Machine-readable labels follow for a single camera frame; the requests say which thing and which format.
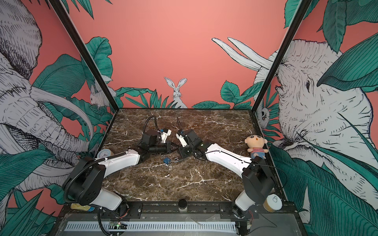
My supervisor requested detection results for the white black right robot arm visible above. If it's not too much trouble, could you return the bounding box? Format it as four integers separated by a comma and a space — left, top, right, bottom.
176, 129, 275, 214

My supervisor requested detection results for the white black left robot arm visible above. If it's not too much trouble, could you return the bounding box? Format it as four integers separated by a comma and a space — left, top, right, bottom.
63, 129, 172, 210

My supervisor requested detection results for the blue padlock with keys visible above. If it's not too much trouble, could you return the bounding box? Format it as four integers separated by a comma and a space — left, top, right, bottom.
163, 157, 181, 165

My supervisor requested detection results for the small teal alarm clock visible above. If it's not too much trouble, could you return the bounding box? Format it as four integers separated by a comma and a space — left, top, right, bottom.
96, 148, 114, 159

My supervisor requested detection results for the plush doll striped shirt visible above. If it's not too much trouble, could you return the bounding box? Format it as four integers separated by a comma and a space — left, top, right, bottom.
245, 135, 269, 159

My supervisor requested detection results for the green circuit board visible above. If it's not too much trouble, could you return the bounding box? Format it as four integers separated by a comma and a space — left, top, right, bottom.
109, 222, 128, 230

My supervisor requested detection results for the yellow sponge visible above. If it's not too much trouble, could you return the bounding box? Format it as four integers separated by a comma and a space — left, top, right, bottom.
70, 203, 95, 212

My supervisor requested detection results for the white ventilated strip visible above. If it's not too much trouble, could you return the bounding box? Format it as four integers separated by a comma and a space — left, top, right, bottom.
64, 221, 236, 233

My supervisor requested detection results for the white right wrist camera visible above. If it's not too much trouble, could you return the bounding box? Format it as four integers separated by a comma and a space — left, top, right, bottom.
176, 133, 188, 147

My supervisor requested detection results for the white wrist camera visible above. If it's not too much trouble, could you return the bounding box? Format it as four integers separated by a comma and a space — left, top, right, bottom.
176, 133, 188, 147
159, 128, 172, 143

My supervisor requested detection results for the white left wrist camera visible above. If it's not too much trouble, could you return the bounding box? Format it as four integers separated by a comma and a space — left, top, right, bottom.
159, 128, 172, 143

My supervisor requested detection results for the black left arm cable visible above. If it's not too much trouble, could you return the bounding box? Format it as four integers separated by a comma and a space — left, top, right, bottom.
143, 114, 160, 136

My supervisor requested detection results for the black knob on rail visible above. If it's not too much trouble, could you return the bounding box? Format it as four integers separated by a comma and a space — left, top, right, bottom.
178, 199, 188, 212

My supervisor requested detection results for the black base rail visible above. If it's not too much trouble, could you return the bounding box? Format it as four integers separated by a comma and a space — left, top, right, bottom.
97, 201, 296, 220

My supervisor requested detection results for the black left corner frame post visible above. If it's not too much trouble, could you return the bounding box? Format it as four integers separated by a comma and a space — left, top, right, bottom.
49, 0, 120, 113

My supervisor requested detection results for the black corner frame post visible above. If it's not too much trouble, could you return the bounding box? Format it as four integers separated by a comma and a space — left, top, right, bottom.
250, 0, 313, 113
49, 0, 120, 113

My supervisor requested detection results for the black right corner frame post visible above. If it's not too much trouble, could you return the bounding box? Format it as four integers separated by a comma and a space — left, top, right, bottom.
250, 0, 313, 113

